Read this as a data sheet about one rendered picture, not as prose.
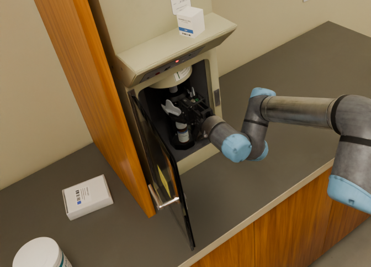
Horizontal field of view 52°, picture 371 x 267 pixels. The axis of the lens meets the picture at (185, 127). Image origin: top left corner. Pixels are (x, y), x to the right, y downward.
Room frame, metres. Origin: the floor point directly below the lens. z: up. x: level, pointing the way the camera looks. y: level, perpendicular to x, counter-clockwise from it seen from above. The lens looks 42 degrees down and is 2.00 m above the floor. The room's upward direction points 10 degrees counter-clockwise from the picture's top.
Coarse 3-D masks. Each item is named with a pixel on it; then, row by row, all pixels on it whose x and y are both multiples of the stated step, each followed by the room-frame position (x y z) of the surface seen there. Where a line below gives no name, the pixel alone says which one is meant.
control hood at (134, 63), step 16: (208, 16) 1.00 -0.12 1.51; (176, 32) 0.94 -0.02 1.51; (208, 32) 0.91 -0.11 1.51; (224, 32) 0.91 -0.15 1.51; (144, 48) 0.89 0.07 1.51; (160, 48) 0.87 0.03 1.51; (176, 48) 0.86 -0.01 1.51; (192, 48) 0.86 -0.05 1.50; (208, 48) 0.96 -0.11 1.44; (128, 64) 0.82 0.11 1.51; (144, 64) 0.81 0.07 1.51; (160, 64) 0.82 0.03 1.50; (128, 80) 0.84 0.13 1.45
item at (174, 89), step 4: (164, 88) 1.05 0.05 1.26; (168, 88) 1.05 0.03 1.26; (172, 88) 1.02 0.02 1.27; (176, 88) 1.02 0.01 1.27; (180, 88) 1.04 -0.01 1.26; (184, 88) 1.03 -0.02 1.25; (164, 92) 1.03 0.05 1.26; (168, 92) 1.03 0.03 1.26; (172, 92) 1.02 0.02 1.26; (176, 92) 1.02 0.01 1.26; (180, 92) 1.01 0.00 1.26; (184, 92) 1.01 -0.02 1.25; (164, 96) 1.01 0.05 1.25; (168, 96) 1.00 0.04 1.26; (172, 96) 1.00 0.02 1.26; (176, 96) 1.00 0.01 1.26; (180, 96) 1.00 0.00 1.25; (184, 96) 1.00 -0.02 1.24; (164, 100) 1.00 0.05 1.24; (172, 100) 0.99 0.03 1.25; (176, 100) 0.99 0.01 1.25
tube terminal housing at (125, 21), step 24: (96, 0) 0.90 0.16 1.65; (120, 0) 0.91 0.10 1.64; (144, 0) 0.94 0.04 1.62; (168, 0) 0.97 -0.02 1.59; (192, 0) 1.00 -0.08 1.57; (96, 24) 0.96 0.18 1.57; (120, 24) 0.90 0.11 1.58; (144, 24) 0.93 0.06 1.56; (168, 24) 0.96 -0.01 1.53; (120, 48) 0.89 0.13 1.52; (120, 72) 0.89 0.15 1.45; (168, 72) 0.95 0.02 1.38; (216, 72) 1.03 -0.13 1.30; (120, 96) 0.95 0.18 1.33; (144, 168) 0.93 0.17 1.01
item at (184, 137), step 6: (162, 90) 1.06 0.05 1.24; (186, 96) 1.00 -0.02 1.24; (162, 102) 1.00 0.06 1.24; (174, 102) 0.98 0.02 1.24; (168, 120) 1.00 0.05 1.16; (168, 126) 1.01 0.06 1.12; (174, 126) 0.99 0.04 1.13; (180, 126) 0.99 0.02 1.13; (186, 126) 0.99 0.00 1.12; (192, 126) 1.01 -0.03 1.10; (174, 132) 0.99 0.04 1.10; (180, 132) 0.99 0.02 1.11; (186, 132) 0.99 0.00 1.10; (192, 132) 1.01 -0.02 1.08; (174, 138) 1.00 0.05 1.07; (180, 138) 0.99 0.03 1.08; (186, 138) 0.99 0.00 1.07; (192, 138) 1.00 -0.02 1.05
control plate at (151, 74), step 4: (200, 48) 0.90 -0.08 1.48; (192, 52) 0.88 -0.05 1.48; (196, 52) 0.91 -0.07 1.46; (184, 56) 0.88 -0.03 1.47; (188, 56) 0.91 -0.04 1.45; (192, 56) 0.93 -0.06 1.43; (176, 60) 0.87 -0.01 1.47; (180, 60) 0.89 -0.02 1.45; (184, 60) 0.92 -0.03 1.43; (168, 64) 0.86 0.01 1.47; (172, 64) 0.88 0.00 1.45; (160, 68) 0.85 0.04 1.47; (164, 68) 0.87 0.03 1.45; (152, 72) 0.84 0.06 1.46; (156, 72) 0.87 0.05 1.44; (160, 72) 0.89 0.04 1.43; (144, 76) 0.83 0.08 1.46; (148, 76) 0.85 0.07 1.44; (152, 76) 0.88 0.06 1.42; (144, 80) 0.87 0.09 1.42
